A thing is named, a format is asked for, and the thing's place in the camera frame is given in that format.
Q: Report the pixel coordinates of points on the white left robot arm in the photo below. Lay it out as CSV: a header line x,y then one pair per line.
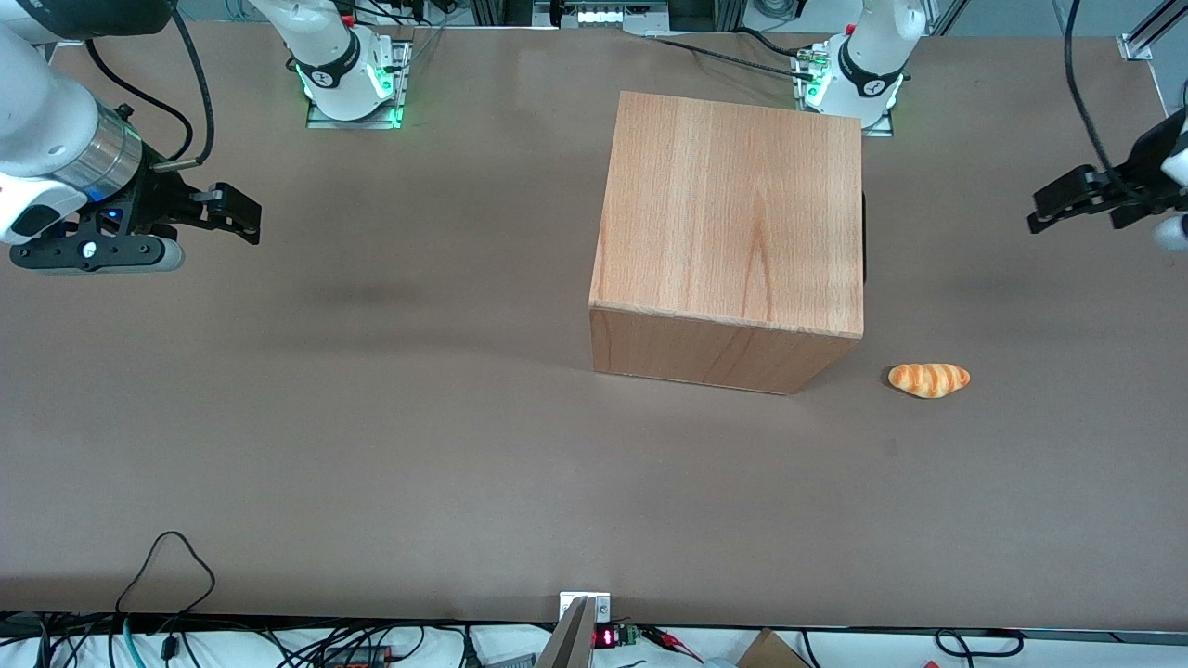
x,y
868,56

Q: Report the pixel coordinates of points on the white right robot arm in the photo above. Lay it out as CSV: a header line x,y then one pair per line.
x,y
46,121

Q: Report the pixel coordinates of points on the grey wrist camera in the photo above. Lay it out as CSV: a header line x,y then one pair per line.
x,y
1171,232
111,255

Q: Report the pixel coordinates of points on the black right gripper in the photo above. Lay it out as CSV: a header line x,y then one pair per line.
x,y
158,206

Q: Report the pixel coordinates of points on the red digit display module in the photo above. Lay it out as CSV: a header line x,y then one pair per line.
x,y
605,637

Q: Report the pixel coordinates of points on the aluminium frame profile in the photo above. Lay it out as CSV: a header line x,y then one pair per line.
x,y
1134,44

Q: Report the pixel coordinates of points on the red and black test leads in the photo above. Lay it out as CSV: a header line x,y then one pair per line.
x,y
668,638

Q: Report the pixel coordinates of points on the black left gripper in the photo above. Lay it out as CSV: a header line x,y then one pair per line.
x,y
1143,170

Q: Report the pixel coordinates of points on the brown cardboard piece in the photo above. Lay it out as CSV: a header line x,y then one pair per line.
x,y
770,654

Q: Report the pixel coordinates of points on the small metal bracket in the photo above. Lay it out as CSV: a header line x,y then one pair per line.
x,y
601,608

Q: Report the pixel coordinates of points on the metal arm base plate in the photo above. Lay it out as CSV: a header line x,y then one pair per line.
x,y
353,123
877,129

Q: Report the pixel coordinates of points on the orange striped toy bread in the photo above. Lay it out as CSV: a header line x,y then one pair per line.
x,y
928,379

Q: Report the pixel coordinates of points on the wooden drawer cabinet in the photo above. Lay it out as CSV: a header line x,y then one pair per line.
x,y
724,213

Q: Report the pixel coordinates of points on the white power strip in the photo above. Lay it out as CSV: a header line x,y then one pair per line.
x,y
603,14

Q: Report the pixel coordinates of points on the wooden beam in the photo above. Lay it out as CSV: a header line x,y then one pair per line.
x,y
566,645

